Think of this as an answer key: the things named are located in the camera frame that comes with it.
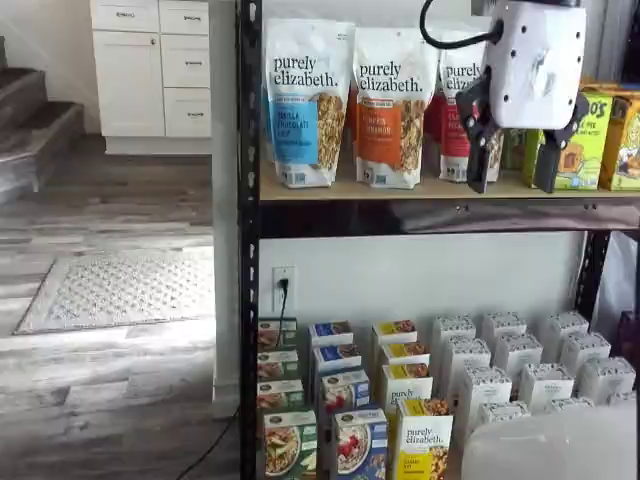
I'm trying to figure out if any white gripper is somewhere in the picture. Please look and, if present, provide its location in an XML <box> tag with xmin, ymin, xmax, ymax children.
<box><xmin>454</xmin><ymin>0</ymin><xmax>592</xmax><ymax>195</ymax></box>

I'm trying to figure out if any blue Flax Plus oatmeal box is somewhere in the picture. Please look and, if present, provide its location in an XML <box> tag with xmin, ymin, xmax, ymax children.
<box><xmin>332</xmin><ymin>407</ymin><xmax>390</xmax><ymax>480</ymax></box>
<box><xmin>318</xmin><ymin>368</ymin><xmax>371</xmax><ymax>416</ymax></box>

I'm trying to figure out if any green Bobo's snack box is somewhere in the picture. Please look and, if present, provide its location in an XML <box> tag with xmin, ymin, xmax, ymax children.
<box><xmin>522</xmin><ymin>88</ymin><xmax>615</xmax><ymax>191</ymax></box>
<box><xmin>502</xmin><ymin>127</ymin><xmax>544</xmax><ymax>171</ymax></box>

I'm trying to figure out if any yellow Bobo's snack box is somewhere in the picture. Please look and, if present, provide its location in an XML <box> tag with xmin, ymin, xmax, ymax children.
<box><xmin>598</xmin><ymin>94</ymin><xmax>640</xmax><ymax>192</ymax></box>

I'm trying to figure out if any wooden shelf board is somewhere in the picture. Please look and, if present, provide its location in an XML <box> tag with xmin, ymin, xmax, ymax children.
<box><xmin>259</xmin><ymin>167</ymin><xmax>640</xmax><ymax>202</ymax></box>

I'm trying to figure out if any yellow banana nut box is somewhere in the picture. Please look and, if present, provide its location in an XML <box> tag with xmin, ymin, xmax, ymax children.
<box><xmin>381</xmin><ymin>363</ymin><xmax>434</xmax><ymax>406</ymax></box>
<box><xmin>394</xmin><ymin>397</ymin><xmax>455</xmax><ymax>480</ymax></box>
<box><xmin>378</xmin><ymin>342</ymin><xmax>431</xmax><ymax>369</ymax></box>
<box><xmin>371</xmin><ymin>319</ymin><xmax>419</xmax><ymax>346</ymax></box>

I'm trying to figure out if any blue purely elizabeth box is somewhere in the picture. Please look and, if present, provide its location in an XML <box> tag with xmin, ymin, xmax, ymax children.
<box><xmin>312</xmin><ymin>343</ymin><xmax>362</xmax><ymax>374</ymax></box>
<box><xmin>308</xmin><ymin>321</ymin><xmax>355</xmax><ymax>349</ymax></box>

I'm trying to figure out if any black metal shelf rack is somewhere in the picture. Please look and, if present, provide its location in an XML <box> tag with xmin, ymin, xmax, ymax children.
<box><xmin>238</xmin><ymin>0</ymin><xmax>640</xmax><ymax>480</ymax></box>

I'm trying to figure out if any green apple cinnamon oatmeal box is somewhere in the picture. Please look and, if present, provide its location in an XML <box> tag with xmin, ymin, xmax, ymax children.
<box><xmin>257</xmin><ymin>378</ymin><xmax>305</xmax><ymax>414</ymax></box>
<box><xmin>257</xmin><ymin>348</ymin><xmax>300</xmax><ymax>384</ymax></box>
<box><xmin>262</xmin><ymin>409</ymin><xmax>319</xmax><ymax>480</ymax></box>
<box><xmin>257</xmin><ymin>317</ymin><xmax>299</xmax><ymax>353</ymax></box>

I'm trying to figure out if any red label granola bag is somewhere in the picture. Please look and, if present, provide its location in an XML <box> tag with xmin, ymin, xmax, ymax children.
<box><xmin>423</xmin><ymin>92</ymin><xmax>444</xmax><ymax>149</ymax></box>
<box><xmin>437</xmin><ymin>29</ymin><xmax>504</xmax><ymax>182</ymax></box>

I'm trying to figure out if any orange label granola bag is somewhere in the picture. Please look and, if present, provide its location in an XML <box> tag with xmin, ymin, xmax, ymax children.
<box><xmin>352</xmin><ymin>27</ymin><xmax>441</xmax><ymax>190</ymax></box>
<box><xmin>346</xmin><ymin>87</ymin><xmax>359</xmax><ymax>151</ymax></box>

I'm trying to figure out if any blue label granola bag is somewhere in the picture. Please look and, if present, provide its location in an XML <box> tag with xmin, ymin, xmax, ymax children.
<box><xmin>263</xmin><ymin>18</ymin><xmax>357</xmax><ymax>190</ymax></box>
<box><xmin>260</xmin><ymin>84</ymin><xmax>277</xmax><ymax>164</ymax></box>

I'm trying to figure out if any white cabinet drawer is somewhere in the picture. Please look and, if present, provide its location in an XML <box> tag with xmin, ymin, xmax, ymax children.
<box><xmin>163</xmin><ymin>88</ymin><xmax>212</xmax><ymax>137</ymax></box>
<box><xmin>92</xmin><ymin>0</ymin><xmax>159</xmax><ymax>31</ymax></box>
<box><xmin>160</xmin><ymin>34</ymin><xmax>211</xmax><ymax>89</ymax></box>
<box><xmin>159</xmin><ymin>0</ymin><xmax>210</xmax><ymax>35</ymax></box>

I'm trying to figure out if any white kitchen cabinet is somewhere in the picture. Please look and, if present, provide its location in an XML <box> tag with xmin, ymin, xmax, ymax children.
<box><xmin>91</xmin><ymin>0</ymin><xmax>213</xmax><ymax>156</ymax></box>

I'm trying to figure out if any white cabinet door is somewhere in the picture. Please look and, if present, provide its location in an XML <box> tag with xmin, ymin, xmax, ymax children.
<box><xmin>93</xmin><ymin>30</ymin><xmax>160</xmax><ymax>137</ymax></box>

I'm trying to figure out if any grey patterned rug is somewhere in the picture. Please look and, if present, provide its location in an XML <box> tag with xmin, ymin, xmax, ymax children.
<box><xmin>13</xmin><ymin>247</ymin><xmax>217</xmax><ymax>336</ymax></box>

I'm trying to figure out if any wooden staircase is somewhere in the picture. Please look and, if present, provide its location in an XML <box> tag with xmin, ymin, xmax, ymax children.
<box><xmin>0</xmin><ymin>34</ymin><xmax>85</xmax><ymax>201</ymax></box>

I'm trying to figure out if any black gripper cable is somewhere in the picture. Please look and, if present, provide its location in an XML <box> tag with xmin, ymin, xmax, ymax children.
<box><xmin>418</xmin><ymin>0</ymin><xmax>503</xmax><ymax>51</ymax></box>

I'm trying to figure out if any black plug with cord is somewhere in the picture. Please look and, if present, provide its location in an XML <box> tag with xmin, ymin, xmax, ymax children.
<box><xmin>276</xmin><ymin>277</ymin><xmax>292</xmax><ymax>351</ymax></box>

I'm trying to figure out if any white wall outlet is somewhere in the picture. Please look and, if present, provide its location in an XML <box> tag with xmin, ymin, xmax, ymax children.
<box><xmin>271</xmin><ymin>265</ymin><xmax>298</xmax><ymax>314</ymax></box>

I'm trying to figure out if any black floor cable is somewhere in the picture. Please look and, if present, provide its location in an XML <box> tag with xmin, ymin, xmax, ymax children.
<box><xmin>182</xmin><ymin>402</ymin><xmax>242</xmax><ymax>480</ymax></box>

